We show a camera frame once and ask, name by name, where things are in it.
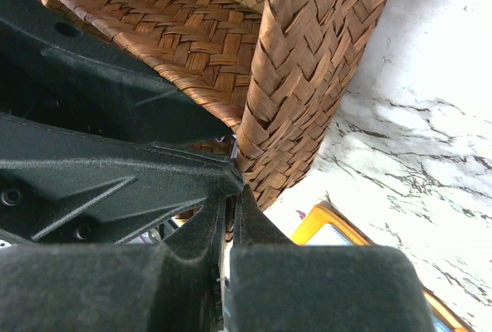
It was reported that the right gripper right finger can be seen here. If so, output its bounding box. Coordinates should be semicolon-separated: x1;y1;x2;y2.
226;187;434;331

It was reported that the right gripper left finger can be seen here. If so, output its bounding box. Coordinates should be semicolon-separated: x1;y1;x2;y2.
1;198;231;331

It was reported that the yellow leather card holder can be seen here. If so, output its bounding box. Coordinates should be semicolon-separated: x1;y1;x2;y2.
291;202;472;331

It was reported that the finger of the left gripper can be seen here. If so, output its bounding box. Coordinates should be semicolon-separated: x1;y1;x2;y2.
1;0;232;144
1;115;243;244

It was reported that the brown woven basket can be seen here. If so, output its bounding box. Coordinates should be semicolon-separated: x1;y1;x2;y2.
36;0;387;233

